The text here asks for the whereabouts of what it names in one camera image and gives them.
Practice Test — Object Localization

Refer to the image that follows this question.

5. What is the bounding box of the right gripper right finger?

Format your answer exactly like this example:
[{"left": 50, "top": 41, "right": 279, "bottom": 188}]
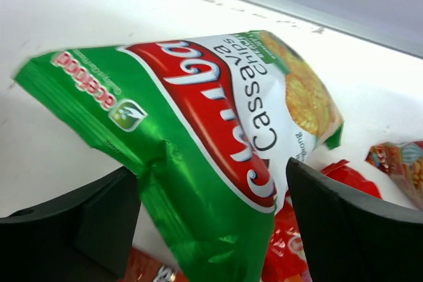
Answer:
[{"left": 286, "top": 158, "right": 422, "bottom": 282}]

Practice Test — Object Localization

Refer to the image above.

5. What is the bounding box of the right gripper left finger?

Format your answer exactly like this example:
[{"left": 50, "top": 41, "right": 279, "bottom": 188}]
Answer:
[{"left": 1, "top": 167, "right": 140, "bottom": 281}]

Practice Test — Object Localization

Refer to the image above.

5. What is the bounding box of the green snack bag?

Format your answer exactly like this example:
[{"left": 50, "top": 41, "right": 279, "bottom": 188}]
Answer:
[{"left": 14, "top": 30, "right": 343, "bottom": 281}]

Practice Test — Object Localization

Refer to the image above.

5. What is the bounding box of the red Doritos chip bag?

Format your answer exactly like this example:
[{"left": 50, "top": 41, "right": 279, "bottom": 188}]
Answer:
[{"left": 120, "top": 248, "right": 188, "bottom": 282}]

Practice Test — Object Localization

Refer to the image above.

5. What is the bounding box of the red patterned snack bag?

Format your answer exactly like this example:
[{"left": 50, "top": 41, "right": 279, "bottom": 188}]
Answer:
[{"left": 365, "top": 141, "right": 422, "bottom": 210}]

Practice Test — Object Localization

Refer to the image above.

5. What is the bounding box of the red fruit gummies bag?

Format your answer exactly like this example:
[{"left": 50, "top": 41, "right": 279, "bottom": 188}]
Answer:
[{"left": 260, "top": 160, "right": 381, "bottom": 281}]

